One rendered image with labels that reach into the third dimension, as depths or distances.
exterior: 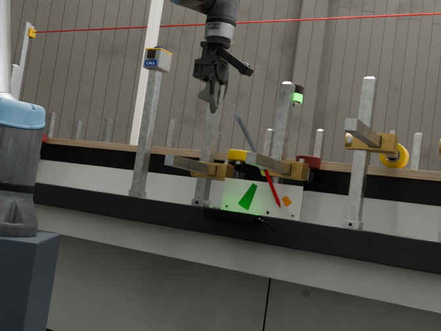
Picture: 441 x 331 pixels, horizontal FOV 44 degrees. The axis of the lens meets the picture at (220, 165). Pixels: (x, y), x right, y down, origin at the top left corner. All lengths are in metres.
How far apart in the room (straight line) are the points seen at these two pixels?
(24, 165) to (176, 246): 0.80
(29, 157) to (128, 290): 1.14
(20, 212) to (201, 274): 1.00
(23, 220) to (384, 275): 0.93
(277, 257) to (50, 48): 4.83
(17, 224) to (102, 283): 1.18
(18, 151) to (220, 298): 1.06
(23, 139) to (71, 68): 4.95
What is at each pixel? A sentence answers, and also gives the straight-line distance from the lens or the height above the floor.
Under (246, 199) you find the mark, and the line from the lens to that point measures 1.67.
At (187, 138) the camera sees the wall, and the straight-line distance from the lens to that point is 5.89.
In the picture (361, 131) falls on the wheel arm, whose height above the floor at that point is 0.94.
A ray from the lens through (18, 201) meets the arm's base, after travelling 1.15.
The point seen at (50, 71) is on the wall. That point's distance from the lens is 6.11.
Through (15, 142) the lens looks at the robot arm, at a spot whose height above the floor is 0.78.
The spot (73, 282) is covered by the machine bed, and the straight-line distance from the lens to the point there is 2.38.
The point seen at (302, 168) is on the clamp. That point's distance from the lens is 1.61.
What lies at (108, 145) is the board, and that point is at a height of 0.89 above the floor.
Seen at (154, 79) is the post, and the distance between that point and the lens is 1.94.
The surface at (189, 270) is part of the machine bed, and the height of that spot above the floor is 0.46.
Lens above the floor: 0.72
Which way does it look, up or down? 4 degrees up
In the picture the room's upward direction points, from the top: 8 degrees clockwise
